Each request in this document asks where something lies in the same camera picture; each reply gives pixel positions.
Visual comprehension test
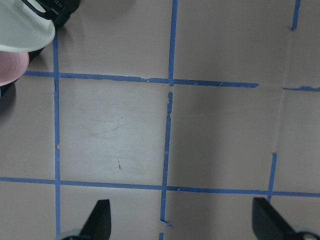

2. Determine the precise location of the pink plate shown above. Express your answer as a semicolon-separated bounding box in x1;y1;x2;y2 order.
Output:
0;51;30;87

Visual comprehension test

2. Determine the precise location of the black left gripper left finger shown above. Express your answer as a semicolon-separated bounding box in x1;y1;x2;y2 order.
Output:
79;199;111;240

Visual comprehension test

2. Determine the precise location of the black plate rack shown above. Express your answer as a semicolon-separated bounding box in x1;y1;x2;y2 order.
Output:
22;0;81;28

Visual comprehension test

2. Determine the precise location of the white plate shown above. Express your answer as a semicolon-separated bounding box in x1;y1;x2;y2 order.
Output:
0;0;56;53

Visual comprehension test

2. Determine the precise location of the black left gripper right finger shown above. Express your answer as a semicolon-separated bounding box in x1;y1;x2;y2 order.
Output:
251;197;309;240

